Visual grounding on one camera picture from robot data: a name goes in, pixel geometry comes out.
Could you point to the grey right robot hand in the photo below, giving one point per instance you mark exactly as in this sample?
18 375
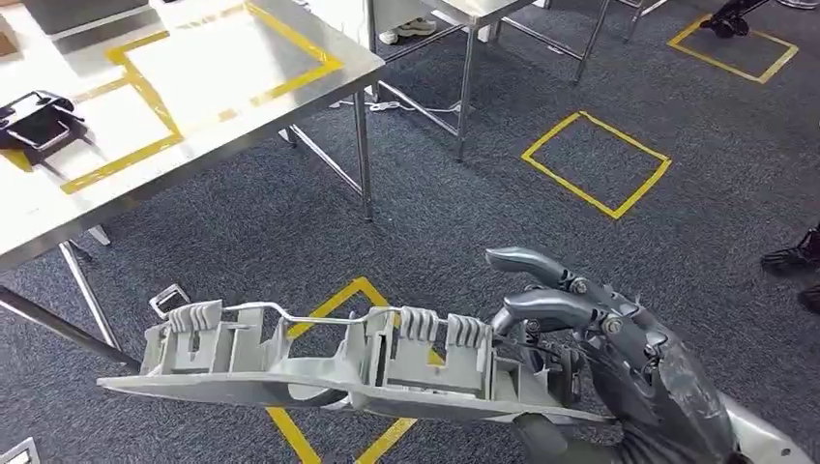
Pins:
647 378

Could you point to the long grey metal part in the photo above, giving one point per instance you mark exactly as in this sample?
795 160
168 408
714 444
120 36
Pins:
410 365

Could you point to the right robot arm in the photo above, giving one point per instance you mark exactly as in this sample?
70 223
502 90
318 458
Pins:
762 442

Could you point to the grey metal tray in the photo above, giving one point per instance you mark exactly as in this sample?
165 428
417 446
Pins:
77 13

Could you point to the short yellow tape strip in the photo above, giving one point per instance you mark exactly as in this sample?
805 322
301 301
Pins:
18 160

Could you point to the yellow floor tape square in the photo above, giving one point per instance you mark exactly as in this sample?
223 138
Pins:
778 64
291 435
599 125

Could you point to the bare steel table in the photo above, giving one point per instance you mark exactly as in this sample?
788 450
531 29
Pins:
477 9

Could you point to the person's white shoe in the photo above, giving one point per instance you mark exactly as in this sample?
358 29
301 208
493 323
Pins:
801 3
410 29

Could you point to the grey metal frame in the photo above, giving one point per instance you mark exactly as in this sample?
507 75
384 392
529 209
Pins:
25 446

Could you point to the yellow tape outline on table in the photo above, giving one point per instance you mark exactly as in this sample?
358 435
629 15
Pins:
148 96

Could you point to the black metal part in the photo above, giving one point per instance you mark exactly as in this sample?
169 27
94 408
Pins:
38 125

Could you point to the steel table with yellow tape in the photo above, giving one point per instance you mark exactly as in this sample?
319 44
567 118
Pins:
211 70

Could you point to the person's black shoe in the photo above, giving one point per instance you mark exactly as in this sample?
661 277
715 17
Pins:
794 256
727 24
810 300

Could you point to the brown cardboard box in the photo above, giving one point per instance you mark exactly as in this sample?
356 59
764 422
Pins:
6 43

